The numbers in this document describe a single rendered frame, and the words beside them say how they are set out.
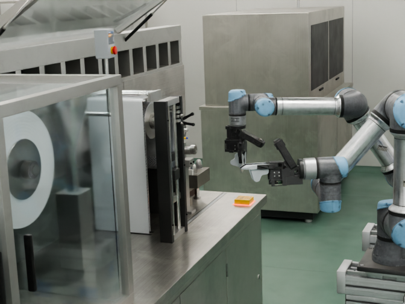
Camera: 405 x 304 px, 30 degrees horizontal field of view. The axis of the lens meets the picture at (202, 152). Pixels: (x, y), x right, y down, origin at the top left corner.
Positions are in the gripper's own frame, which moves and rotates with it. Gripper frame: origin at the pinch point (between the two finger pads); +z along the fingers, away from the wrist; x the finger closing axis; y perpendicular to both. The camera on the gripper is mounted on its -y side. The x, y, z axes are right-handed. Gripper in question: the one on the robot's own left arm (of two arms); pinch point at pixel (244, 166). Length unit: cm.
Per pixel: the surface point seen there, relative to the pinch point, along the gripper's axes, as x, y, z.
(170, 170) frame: 21.7, 2.3, 25.5
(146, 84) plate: 112, -31, 35
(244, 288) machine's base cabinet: 67, 60, -5
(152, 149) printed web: 50, -4, 32
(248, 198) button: 72, 22, -8
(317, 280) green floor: 210, 96, -64
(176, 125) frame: 28.9, -14.0, 22.3
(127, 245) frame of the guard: -32, 19, 39
